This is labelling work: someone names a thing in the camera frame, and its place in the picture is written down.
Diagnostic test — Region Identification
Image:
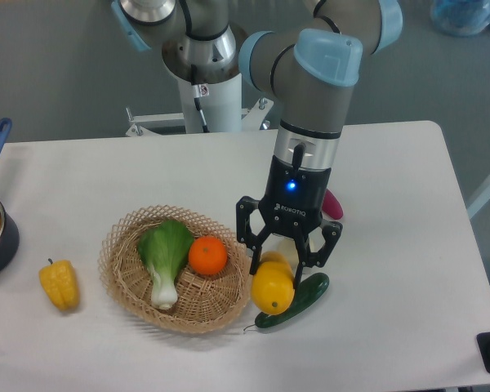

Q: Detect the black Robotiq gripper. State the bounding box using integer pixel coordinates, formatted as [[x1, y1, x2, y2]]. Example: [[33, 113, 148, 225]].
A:
[[235, 155, 344, 290]]

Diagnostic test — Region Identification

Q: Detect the yellow mango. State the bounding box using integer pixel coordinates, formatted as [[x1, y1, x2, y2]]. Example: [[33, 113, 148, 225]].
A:
[[251, 251, 295, 315]]

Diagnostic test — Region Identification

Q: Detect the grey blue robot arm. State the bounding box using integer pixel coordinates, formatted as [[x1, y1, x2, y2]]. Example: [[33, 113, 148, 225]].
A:
[[111, 1, 403, 272]]

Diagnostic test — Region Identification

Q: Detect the pink purple vegetable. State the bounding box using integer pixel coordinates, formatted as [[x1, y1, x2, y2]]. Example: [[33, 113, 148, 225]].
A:
[[322, 189, 344, 220]]

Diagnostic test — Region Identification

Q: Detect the green cucumber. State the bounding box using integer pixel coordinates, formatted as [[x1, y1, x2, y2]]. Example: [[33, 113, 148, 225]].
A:
[[243, 272, 330, 332]]

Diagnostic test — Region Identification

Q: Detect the orange fruit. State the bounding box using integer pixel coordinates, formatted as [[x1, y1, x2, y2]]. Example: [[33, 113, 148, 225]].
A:
[[188, 236, 228, 275]]

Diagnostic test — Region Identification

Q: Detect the woven wicker basket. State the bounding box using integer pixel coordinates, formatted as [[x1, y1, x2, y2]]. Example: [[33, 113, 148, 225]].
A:
[[99, 205, 251, 334]]

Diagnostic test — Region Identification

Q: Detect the green bok choy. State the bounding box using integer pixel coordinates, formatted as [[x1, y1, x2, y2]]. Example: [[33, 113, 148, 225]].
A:
[[137, 220, 194, 310]]

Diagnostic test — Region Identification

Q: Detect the yellow bell pepper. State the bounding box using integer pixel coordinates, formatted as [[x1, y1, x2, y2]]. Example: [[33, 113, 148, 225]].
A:
[[38, 258, 81, 312]]

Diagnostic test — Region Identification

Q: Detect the clear blue plastic bag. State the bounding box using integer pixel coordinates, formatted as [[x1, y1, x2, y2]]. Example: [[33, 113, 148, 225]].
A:
[[430, 0, 490, 37]]

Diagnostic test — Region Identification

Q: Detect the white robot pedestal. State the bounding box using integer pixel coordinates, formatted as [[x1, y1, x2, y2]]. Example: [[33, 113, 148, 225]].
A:
[[126, 75, 274, 137]]

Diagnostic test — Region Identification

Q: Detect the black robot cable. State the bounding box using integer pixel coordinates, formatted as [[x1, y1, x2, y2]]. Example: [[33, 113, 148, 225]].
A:
[[189, 65, 210, 134]]

